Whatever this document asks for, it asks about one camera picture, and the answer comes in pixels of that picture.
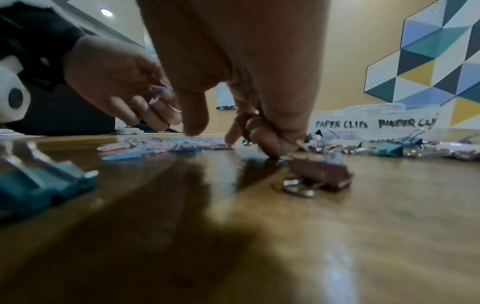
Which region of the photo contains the person's left hand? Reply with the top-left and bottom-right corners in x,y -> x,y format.
63,35 -> 185,133

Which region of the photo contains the person's right hand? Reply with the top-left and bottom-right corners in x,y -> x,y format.
135,0 -> 331,158

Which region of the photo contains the purple paper clip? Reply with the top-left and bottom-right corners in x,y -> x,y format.
148,84 -> 174,105

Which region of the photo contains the person's left forearm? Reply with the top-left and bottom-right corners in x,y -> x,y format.
0,0 -> 88,91

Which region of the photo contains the white board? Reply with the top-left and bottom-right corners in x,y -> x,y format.
215,81 -> 238,111

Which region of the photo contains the person's dark clothing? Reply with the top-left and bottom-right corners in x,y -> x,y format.
6,84 -> 116,137

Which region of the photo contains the pile of pastel paper clips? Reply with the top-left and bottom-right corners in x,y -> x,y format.
96,135 -> 236,162

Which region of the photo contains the large teal binder clip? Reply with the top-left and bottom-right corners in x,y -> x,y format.
0,142 -> 101,228

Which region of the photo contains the clear bag for paper clips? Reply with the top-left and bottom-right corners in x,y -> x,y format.
309,106 -> 377,140

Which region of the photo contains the brown binder clip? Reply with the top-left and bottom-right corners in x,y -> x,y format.
279,139 -> 356,198

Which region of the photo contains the pile of binder clips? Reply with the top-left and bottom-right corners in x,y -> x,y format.
303,128 -> 480,162

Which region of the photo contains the clear bag for binder clips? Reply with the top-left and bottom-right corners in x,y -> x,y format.
371,103 -> 440,140

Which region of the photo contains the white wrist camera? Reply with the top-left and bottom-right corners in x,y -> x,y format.
0,56 -> 33,123

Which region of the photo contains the geometric patterned wall panel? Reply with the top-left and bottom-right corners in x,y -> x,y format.
363,0 -> 480,129

